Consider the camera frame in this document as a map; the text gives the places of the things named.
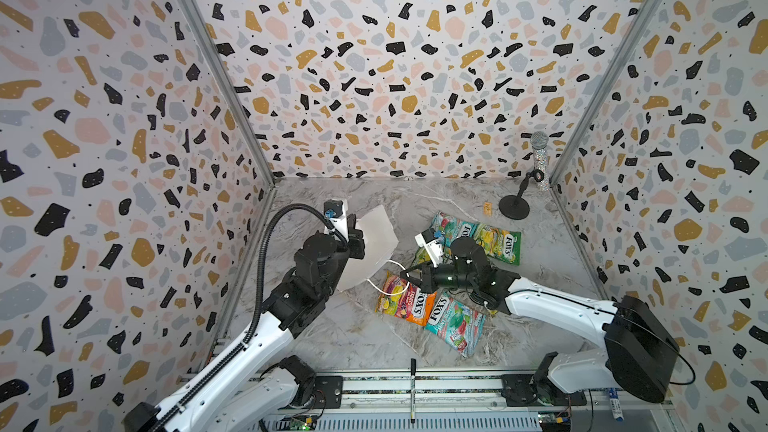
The black microphone stand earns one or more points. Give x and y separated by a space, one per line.
515 207

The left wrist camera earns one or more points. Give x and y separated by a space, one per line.
335 213

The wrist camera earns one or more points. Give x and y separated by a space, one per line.
432 243
335 213

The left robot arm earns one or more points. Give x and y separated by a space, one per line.
247 381

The green tea candy bag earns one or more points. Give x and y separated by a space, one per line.
424 255

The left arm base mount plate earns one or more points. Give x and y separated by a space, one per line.
320 392

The white cartoon paper bag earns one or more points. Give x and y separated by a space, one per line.
380 243

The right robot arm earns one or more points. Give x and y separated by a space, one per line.
632 351

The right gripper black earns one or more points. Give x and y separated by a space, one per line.
426 276

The green yellow candy bag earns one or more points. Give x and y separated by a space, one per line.
499 244

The black marker pen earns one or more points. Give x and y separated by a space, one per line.
412 390

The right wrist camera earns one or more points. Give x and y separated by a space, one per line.
432 243

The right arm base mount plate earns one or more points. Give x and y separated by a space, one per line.
523 390

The teal mint blossom candy bag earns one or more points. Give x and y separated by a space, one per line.
450 227

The blue marker pen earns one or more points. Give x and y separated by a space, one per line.
615 405

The silver glitter microphone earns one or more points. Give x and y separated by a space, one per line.
539 143

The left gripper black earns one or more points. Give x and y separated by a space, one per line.
354 239

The orange berry candy bag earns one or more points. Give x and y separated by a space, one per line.
401 299

